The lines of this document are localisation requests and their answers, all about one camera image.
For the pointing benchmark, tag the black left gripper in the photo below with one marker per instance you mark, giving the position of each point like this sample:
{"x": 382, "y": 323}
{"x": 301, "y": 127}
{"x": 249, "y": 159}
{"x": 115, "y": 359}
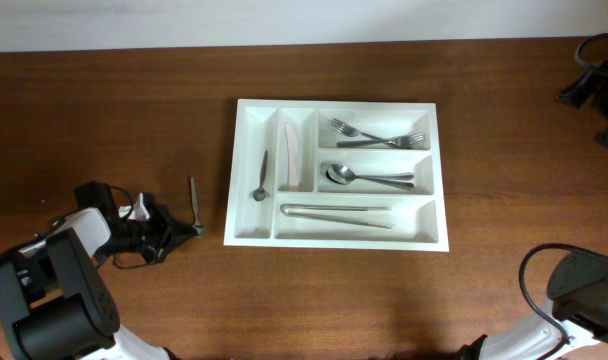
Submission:
{"x": 168, "y": 226}

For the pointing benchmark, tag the small steel teaspoon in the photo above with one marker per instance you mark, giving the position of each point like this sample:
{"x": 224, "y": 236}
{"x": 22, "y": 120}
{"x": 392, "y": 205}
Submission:
{"x": 260, "y": 193}
{"x": 195, "y": 205}

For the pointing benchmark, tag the steel tongs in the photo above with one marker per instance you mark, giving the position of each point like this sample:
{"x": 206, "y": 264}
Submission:
{"x": 327, "y": 213}

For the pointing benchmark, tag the pink plastic knife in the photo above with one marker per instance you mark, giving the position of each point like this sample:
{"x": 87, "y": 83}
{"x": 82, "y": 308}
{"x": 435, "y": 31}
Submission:
{"x": 293, "y": 152}

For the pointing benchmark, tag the steel tablespoon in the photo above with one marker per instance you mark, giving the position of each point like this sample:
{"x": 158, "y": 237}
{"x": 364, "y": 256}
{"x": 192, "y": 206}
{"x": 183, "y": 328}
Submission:
{"x": 345, "y": 178}
{"x": 400, "y": 185}

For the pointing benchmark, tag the steel fork angled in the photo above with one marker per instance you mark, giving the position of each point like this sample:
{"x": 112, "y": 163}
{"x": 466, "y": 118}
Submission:
{"x": 347, "y": 130}

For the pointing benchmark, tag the steel fork straight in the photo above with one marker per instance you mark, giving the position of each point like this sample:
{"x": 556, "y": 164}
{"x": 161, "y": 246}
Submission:
{"x": 404, "y": 141}

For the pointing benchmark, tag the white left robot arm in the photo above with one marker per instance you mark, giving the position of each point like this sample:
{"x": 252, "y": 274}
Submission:
{"x": 53, "y": 302}

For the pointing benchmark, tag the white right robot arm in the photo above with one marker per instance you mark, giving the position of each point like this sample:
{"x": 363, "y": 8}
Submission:
{"x": 575, "y": 313}

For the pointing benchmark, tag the white cutlery tray organizer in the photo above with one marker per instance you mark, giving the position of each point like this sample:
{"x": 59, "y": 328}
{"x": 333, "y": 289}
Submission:
{"x": 417, "y": 217}

